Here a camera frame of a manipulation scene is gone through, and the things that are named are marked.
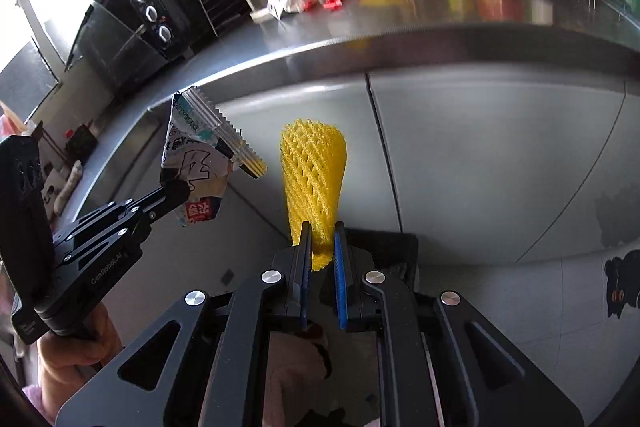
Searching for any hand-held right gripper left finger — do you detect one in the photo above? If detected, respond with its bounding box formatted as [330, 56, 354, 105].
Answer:
[55, 222, 316, 427]

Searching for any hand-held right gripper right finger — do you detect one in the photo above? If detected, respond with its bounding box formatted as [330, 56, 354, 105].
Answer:
[334, 221, 586, 427]

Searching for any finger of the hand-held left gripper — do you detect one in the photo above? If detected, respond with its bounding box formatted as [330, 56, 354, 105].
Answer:
[52, 208, 153, 265]
[75, 181, 196, 225]

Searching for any black bin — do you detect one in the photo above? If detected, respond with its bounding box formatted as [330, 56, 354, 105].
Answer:
[345, 229, 420, 294]

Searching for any printed snack wrapper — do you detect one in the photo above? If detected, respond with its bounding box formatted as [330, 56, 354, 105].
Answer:
[159, 86, 269, 228]

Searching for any yellow foam net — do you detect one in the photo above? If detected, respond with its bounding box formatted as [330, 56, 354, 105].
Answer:
[279, 118, 349, 273]

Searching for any person's left forearm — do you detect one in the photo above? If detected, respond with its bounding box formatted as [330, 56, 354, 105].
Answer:
[20, 382, 63, 427]

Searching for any person's left hand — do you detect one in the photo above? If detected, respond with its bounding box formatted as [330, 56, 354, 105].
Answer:
[37, 302, 126, 403]

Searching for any dark bottle red cap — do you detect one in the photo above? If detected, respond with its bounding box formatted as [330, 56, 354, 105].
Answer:
[65, 124, 99, 164]

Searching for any grey base cabinet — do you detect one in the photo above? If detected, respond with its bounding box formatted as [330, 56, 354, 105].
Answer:
[65, 69, 640, 269]

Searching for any black cat sticker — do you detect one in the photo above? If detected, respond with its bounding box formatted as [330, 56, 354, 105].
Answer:
[602, 249, 640, 321]

